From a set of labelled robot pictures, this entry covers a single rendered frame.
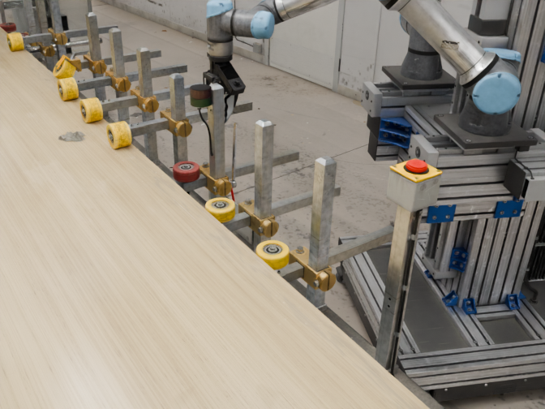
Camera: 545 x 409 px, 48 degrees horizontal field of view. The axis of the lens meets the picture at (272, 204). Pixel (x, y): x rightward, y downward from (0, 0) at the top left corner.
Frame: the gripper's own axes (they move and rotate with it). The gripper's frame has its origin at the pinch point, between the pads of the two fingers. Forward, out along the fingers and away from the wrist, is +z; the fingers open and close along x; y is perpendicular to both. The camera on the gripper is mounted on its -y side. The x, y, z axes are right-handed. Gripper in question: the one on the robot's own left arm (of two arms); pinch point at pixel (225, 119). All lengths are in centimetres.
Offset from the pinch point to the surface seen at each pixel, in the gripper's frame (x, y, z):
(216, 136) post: 8.6, -10.3, -0.2
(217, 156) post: 8.5, -10.3, 6.1
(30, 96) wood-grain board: 40, 80, 10
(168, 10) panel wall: -200, 487, 82
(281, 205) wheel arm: -0.8, -30.6, 15.8
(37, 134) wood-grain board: 47, 43, 10
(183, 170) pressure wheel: 18.2, -6.9, 9.9
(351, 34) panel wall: -232, 212, 50
